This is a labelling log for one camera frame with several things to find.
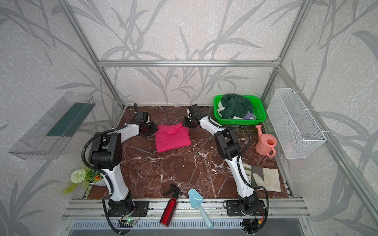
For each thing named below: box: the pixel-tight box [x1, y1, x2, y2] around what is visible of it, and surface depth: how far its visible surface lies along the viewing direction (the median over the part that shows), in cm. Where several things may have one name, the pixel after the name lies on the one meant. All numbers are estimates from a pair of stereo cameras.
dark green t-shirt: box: [219, 93, 254, 119], surface depth 109 cm
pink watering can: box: [254, 124, 278, 159], surface depth 88 cm
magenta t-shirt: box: [155, 122, 192, 154], surface depth 100 cm
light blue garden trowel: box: [188, 188, 214, 230], surface depth 78 cm
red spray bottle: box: [159, 183, 181, 227], surface depth 74 cm
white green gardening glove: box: [242, 163, 282, 193], surface depth 85 cm
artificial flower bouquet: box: [63, 167, 107, 198], surface depth 73 cm
